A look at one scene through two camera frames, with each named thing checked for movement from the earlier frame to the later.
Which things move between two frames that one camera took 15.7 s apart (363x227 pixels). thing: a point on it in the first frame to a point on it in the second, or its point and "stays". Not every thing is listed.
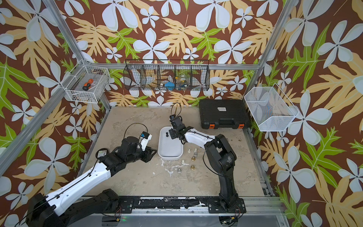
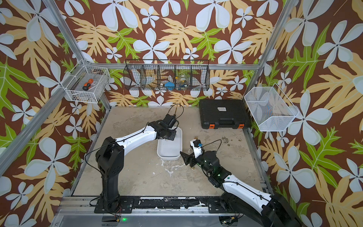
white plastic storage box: x=168 y=148 stays
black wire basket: x=167 y=75 stays
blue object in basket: x=169 y=85 stays
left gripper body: x=142 y=154 to x=170 y=134
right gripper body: x=173 y=133 to x=200 y=161
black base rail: x=117 y=204 stays
